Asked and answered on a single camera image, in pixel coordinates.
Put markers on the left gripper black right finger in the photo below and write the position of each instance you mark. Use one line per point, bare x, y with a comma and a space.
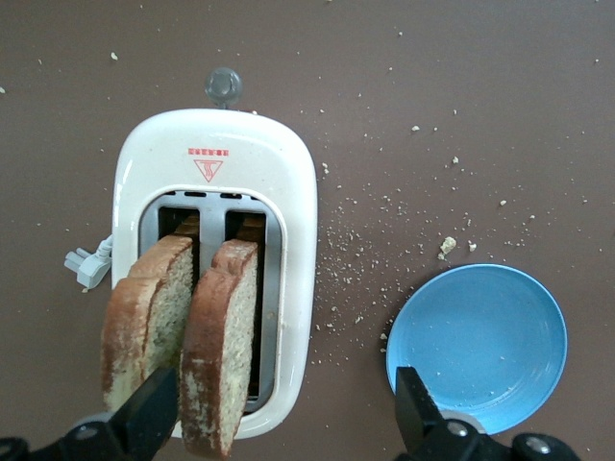
418, 422

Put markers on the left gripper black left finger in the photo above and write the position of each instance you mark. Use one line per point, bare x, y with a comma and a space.
144, 422

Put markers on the brown bread slice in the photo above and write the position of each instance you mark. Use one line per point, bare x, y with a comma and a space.
216, 336
134, 326

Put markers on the blue plate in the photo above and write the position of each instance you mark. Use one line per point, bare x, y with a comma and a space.
480, 336

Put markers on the white toaster power plug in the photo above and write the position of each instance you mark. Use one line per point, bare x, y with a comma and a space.
86, 269

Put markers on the large bread crumb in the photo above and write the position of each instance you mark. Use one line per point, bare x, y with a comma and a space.
447, 246

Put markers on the white toaster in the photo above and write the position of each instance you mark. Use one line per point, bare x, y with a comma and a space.
211, 139

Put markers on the brown tablecloth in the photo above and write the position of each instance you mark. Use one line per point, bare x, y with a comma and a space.
432, 96

